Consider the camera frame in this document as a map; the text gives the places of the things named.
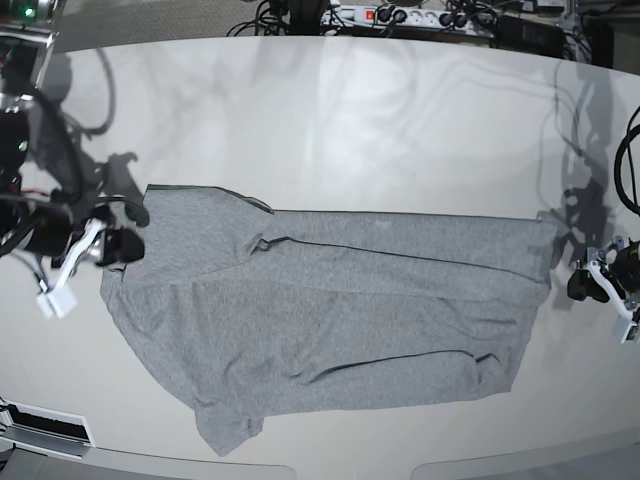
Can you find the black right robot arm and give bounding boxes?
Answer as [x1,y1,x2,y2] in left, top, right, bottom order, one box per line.
[1,1,150,269]

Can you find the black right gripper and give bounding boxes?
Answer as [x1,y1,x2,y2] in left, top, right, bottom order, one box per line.
[84,202,150,268]

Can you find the tangled black cables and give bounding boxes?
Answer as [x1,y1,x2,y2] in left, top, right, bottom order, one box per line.
[224,0,351,39]

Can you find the white power strip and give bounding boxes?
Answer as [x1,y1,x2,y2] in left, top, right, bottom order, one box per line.
[320,2,490,36]

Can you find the grey t-shirt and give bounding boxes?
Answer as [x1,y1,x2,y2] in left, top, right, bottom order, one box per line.
[101,186,559,456]

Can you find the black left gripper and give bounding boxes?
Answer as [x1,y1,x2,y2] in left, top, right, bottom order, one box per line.
[567,239,639,305]

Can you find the black power adapter box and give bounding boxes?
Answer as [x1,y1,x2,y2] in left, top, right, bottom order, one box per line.
[495,16,565,58]

